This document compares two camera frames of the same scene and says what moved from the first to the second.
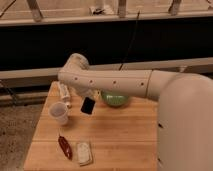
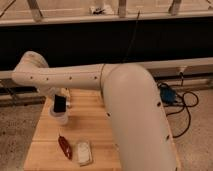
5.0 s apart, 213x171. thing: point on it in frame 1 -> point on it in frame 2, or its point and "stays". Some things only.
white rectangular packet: x=85 y=156 stays
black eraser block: x=87 y=105 -> x=59 y=103
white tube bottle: x=65 y=94 stays
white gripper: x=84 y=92 -> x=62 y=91
